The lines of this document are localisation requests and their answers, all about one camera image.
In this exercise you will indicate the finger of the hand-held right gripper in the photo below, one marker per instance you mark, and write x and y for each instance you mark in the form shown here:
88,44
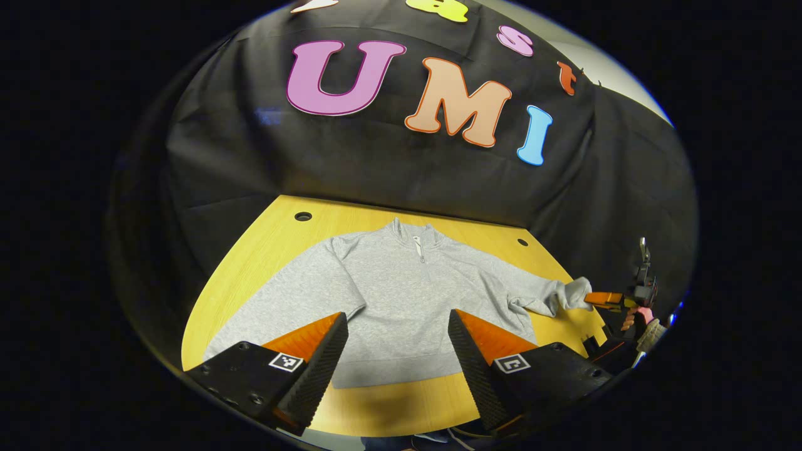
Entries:
606,299

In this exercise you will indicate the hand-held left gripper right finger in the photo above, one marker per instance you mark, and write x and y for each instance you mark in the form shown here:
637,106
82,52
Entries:
470,363

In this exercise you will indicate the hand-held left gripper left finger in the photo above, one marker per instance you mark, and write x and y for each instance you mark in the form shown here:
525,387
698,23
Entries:
322,363

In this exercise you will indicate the grey zip-neck sweatshirt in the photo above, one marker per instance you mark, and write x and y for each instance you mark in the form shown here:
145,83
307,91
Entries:
401,294

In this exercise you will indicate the black backdrop cloth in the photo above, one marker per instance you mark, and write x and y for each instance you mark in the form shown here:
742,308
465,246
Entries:
376,163

